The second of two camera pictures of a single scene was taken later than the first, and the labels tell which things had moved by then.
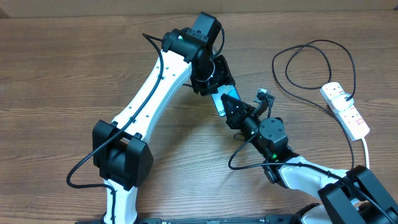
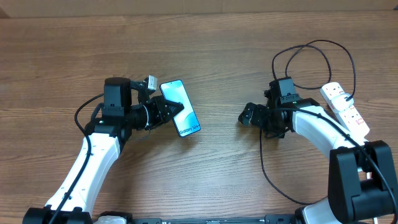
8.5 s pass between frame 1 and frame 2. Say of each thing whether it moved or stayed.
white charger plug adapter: stayed
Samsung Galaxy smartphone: moved
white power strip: stayed
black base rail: stayed
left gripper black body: moved
